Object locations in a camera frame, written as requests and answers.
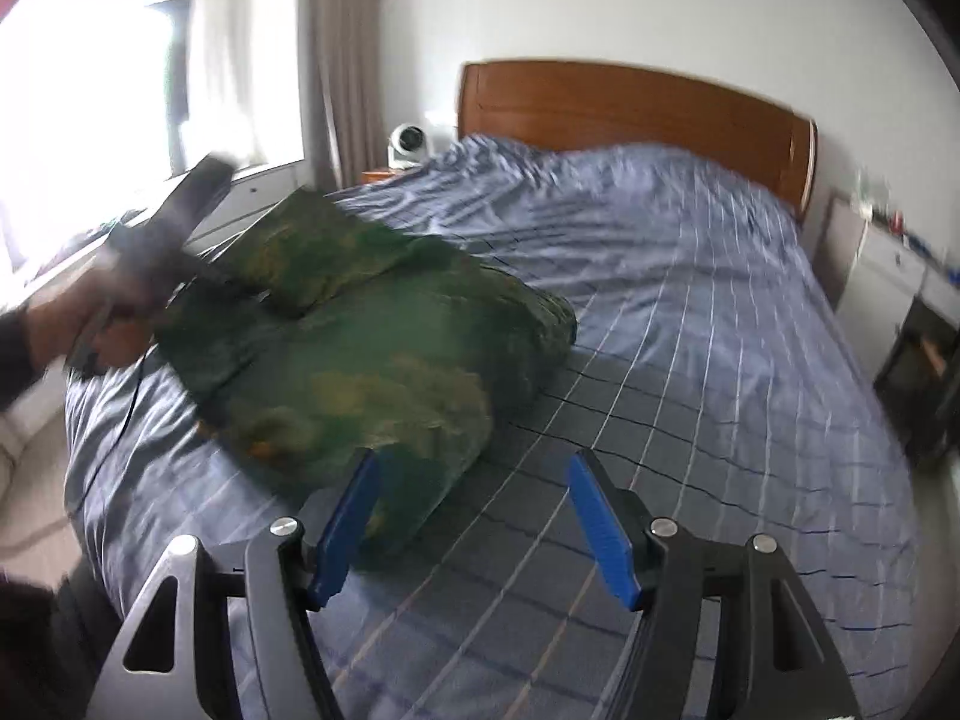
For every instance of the green landscape print garment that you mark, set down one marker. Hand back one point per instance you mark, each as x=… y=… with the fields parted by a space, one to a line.
x=360 y=375

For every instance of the wooden nightstand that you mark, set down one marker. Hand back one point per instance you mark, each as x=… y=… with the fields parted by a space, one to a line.
x=382 y=175

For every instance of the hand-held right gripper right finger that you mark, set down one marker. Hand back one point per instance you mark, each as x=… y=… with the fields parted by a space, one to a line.
x=600 y=517

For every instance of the person's left hand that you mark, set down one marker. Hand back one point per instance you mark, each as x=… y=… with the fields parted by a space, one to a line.
x=71 y=334

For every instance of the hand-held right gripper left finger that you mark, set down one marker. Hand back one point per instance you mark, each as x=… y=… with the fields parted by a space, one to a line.
x=351 y=510

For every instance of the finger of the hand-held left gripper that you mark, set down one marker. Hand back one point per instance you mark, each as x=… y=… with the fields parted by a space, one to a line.
x=217 y=279

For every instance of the white dressing desk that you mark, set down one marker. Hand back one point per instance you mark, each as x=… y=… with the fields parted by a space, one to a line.
x=900 y=292

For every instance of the beige curtain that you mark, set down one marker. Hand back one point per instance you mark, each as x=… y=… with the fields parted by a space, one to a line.
x=341 y=60

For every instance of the person's left forearm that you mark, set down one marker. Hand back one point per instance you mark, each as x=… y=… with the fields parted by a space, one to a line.
x=13 y=364

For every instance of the white round fan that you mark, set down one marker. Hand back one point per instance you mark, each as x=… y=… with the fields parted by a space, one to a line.
x=409 y=144

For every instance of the person's dark trousers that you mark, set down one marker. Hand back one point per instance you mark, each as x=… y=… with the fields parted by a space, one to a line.
x=52 y=652

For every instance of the wooden headboard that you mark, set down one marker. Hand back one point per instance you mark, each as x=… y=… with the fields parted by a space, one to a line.
x=645 y=120

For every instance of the window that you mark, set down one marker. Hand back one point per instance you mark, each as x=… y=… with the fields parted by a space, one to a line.
x=135 y=82

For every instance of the bed with blue checked sheet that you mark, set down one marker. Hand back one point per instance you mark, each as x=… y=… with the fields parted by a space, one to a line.
x=675 y=390

